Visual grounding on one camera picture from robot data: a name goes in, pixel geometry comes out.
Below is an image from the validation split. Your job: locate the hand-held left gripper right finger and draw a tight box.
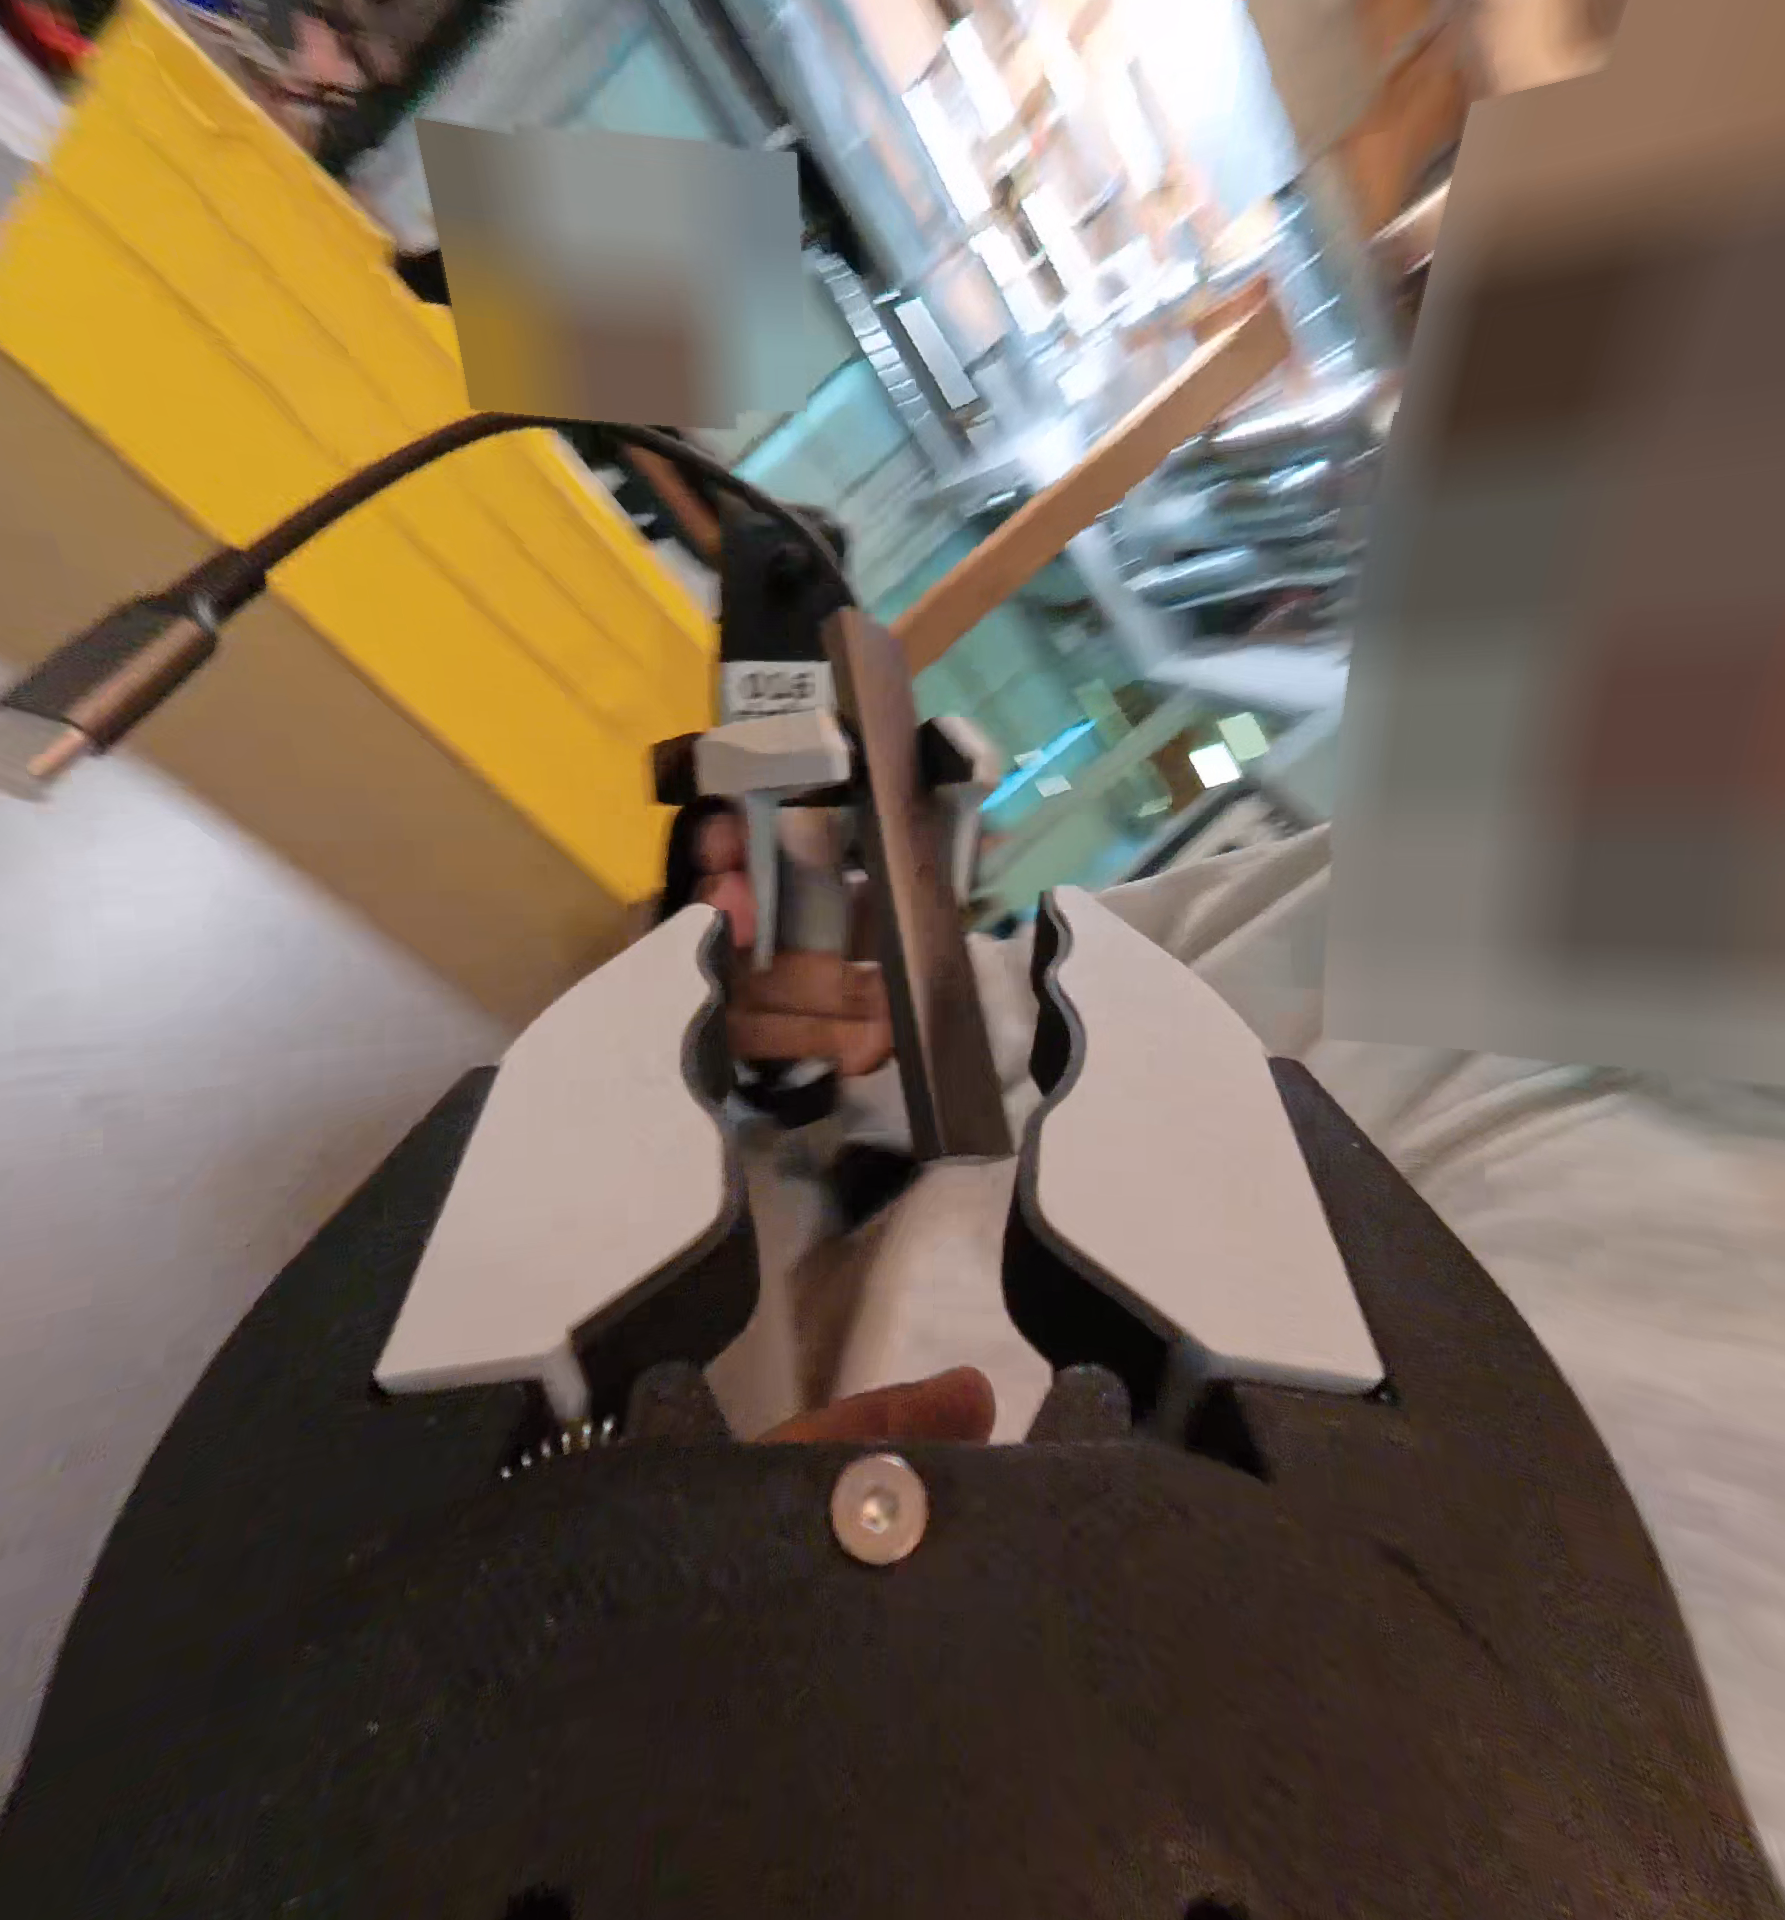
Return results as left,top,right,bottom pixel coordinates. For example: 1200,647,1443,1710
1001,884,1389,1399

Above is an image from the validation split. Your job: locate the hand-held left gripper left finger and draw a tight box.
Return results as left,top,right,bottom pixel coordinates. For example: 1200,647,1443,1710
369,900,761,1421

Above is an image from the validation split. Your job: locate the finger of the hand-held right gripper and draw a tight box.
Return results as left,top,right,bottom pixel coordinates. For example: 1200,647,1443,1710
652,702,853,809
915,714,987,842

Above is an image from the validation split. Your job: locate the yellow storage bin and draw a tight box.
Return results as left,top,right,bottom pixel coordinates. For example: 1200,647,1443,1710
0,0,719,902

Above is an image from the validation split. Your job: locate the black braided USB cable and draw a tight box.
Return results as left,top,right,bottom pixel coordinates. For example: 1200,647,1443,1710
0,412,857,804

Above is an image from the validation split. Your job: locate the grey desk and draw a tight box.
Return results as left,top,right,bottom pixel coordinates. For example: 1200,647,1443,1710
0,91,684,1920

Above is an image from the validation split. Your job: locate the person's right hand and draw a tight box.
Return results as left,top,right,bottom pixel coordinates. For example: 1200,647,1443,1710
665,802,897,1079

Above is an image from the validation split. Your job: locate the person's left hand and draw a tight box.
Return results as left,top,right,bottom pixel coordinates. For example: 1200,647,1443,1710
755,1364,998,1447

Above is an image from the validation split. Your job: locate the wooden beam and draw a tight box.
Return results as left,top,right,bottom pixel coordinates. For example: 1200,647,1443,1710
892,306,1290,679

